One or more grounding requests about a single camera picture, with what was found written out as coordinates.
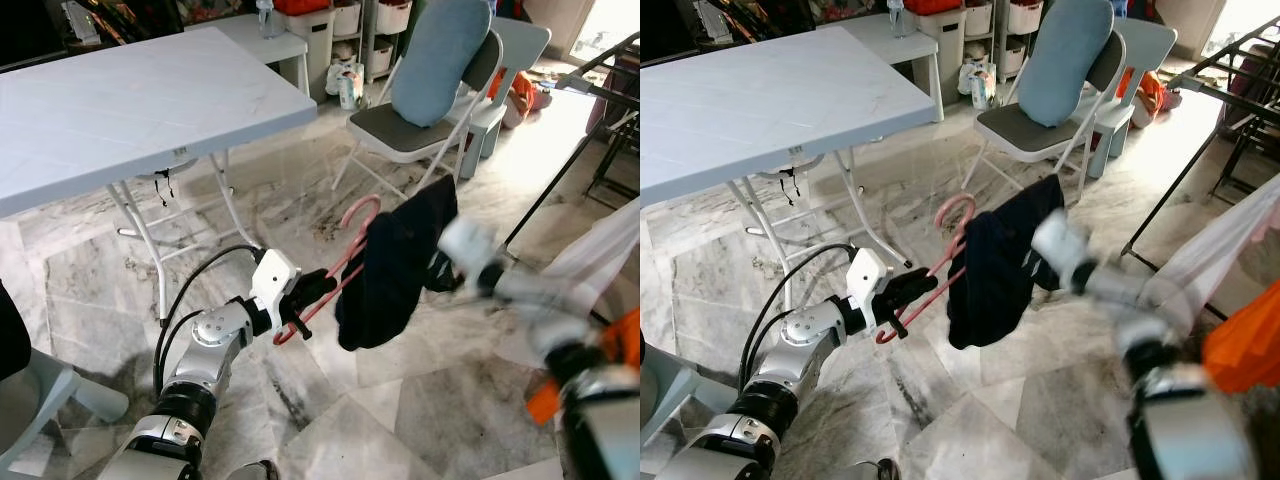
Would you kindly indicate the orange toy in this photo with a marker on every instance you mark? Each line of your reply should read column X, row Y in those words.
column 522, row 92
column 1150, row 95

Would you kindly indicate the black garment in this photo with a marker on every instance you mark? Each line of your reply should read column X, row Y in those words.
column 12, row 335

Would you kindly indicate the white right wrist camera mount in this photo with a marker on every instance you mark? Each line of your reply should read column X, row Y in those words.
column 465, row 245
column 1060, row 245

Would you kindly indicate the pink plastic hanger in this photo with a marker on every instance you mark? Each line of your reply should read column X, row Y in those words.
column 950, row 253
column 342, row 270

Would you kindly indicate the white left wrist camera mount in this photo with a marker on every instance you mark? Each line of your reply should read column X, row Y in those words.
column 275, row 275
column 868, row 275

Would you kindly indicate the white folding table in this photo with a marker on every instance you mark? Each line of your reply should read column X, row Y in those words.
column 130, row 110
column 770, row 110

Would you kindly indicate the orange garment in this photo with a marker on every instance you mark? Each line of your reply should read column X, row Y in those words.
column 1245, row 345
column 625, row 340

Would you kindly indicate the white storage shelf unit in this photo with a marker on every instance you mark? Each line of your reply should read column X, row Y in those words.
column 318, row 40
column 950, row 40

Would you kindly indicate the grey white folding chair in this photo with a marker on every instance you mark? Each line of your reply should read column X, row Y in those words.
column 400, row 140
column 1030, row 140

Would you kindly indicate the black metal drying rack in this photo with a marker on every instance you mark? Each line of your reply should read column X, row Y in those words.
column 612, row 97
column 1240, row 100

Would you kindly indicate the dark navy garment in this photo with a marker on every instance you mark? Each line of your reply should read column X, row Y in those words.
column 1000, row 270
column 395, row 270

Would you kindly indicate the light blue seat cushion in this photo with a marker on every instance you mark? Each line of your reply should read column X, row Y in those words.
column 1065, row 60
column 440, row 60

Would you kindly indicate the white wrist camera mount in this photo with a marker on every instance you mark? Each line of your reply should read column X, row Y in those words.
column 275, row 275
column 1060, row 245
column 868, row 275
column 465, row 245

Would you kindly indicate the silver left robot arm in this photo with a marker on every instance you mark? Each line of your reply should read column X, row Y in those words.
column 215, row 340
column 800, row 340

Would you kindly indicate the white plastic bag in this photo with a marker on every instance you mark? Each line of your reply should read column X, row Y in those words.
column 348, row 90
column 980, row 88

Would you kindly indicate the red box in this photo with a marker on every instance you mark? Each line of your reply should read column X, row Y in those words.
column 300, row 6
column 935, row 6

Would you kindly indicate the white garment with blue stripes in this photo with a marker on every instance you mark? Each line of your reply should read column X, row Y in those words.
column 605, row 250
column 1210, row 250

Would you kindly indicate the clear plastic bottle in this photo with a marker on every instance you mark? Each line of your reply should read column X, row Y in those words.
column 266, row 18
column 898, row 18

